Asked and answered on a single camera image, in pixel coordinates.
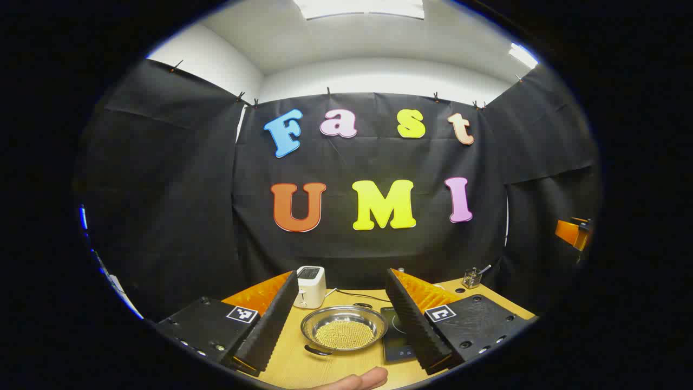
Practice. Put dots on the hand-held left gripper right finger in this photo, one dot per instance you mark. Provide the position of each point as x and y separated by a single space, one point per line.
414 325

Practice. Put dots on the large ceiling light panel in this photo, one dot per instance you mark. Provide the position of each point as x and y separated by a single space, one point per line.
357 8

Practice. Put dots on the metal mesh utensil holder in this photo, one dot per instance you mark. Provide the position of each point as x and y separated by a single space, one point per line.
470 279

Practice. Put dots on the small ceiling light panel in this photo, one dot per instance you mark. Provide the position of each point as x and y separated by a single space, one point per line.
522 55

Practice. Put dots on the black induction cooktop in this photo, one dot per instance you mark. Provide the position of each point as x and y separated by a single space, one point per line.
398 336

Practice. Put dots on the pile of yellow soybeans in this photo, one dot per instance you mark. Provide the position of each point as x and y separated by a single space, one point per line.
345 335

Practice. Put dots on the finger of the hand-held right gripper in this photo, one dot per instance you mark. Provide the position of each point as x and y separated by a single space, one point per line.
571 232

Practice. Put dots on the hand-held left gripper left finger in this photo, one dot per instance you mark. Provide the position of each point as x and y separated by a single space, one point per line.
270 325

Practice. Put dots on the white toaster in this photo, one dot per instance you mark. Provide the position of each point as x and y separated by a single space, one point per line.
309 290

